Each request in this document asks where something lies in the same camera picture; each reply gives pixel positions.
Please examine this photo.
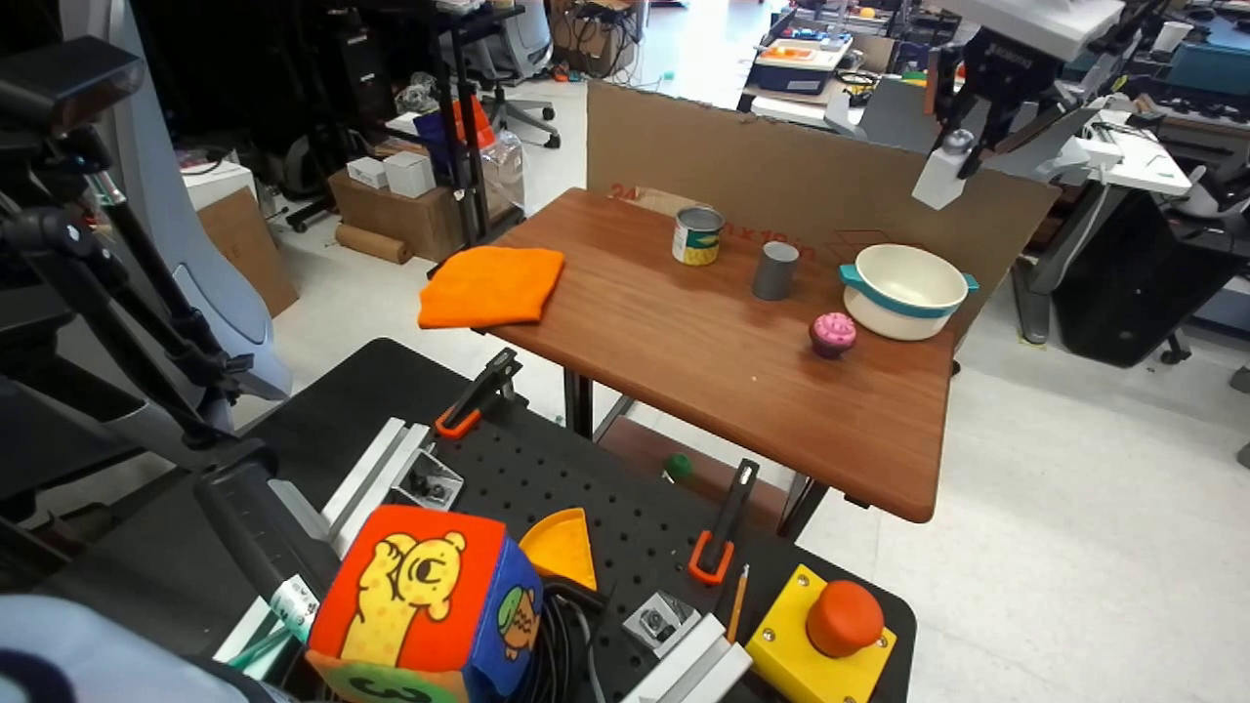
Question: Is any grey cylindrical cup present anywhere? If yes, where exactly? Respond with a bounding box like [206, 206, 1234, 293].
[754, 239, 800, 302]

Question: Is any pencil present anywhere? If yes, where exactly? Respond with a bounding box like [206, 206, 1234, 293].
[728, 562, 754, 644]

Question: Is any brown cardboard backboard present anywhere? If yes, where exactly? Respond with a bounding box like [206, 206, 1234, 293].
[588, 83, 1058, 285]

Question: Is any yellow labelled tin can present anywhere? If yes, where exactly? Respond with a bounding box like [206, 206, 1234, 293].
[674, 206, 723, 265]

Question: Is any brown wooden table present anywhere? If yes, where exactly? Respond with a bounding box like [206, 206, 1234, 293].
[502, 187, 955, 522]

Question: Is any yellow box with red button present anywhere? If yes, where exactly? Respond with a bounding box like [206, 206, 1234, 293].
[745, 565, 899, 703]

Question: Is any aluminium rail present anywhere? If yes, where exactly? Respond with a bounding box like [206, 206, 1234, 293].
[322, 419, 425, 552]
[625, 618, 750, 703]

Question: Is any white bowl with teal rim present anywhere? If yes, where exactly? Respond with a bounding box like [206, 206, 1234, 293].
[839, 241, 982, 342]

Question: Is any left orange black clamp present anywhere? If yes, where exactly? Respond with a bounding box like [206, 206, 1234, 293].
[434, 347, 521, 440]

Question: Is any right orange black clamp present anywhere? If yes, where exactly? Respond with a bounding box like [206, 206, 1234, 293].
[688, 456, 758, 587]

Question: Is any aluminium rail right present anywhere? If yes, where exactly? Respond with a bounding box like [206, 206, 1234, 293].
[625, 618, 750, 703]

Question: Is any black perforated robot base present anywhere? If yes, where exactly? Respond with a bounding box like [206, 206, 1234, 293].
[51, 331, 918, 703]

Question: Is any aluminium rail left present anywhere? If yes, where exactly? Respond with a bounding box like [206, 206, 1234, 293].
[322, 419, 425, 552]

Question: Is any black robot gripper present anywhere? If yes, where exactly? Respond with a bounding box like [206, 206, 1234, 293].
[929, 30, 1062, 148]

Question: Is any colourful plush Pooh cube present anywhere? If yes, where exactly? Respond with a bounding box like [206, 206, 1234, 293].
[306, 504, 543, 703]

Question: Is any white saltshaker with silver cap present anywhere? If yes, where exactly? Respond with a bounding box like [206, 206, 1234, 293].
[916, 127, 977, 211]

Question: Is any orange folded cloth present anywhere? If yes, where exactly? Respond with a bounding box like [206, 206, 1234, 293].
[420, 245, 566, 329]

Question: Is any black camera tripod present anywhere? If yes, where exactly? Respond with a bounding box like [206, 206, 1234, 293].
[0, 35, 279, 522]

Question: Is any orange black clamp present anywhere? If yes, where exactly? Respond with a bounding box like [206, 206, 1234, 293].
[434, 347, 521, 440]
[688, 456, 758, 587]

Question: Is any cardboard box on floor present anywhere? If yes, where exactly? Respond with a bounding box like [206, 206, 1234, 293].
[329, 172, 463, 256]

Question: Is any yellow orange wedge piece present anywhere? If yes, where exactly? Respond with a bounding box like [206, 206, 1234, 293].
[521, 509, 597, 595]

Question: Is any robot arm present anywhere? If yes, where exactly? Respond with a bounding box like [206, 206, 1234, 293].
[926, 0, 1174, 152]

